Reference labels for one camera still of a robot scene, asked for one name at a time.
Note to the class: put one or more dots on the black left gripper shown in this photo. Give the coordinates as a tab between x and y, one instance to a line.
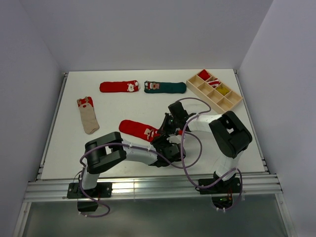
163	138

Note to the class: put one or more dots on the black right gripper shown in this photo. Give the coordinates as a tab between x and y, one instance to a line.
165	127

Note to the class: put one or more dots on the red reindeer sock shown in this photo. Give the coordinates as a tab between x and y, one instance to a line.
139	130

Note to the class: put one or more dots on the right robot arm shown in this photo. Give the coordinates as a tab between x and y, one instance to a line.
230	134

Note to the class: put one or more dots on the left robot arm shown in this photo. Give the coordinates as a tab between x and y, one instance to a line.
105	152

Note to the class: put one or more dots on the dark green reindeer sock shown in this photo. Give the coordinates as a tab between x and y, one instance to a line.
155	87

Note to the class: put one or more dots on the wooden compartment tray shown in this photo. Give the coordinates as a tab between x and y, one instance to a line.
211	96

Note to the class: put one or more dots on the rolled striped sock in tray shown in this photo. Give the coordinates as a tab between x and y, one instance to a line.
214	83

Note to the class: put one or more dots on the rolled red sock in tray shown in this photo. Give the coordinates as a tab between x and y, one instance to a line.
204	75

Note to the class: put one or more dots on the rolled yellow sock in tray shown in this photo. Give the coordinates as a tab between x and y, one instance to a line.
222	90

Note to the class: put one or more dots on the red santa sock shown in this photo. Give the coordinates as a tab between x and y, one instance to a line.
119	86

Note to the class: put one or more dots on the beige reindeer sock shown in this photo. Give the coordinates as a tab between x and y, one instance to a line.
87	115

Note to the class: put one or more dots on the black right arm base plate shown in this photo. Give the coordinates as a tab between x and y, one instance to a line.
233	185

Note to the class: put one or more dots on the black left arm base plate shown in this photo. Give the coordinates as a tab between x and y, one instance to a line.
102	190

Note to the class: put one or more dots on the black box under frame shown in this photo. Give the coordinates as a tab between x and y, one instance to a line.
87	206

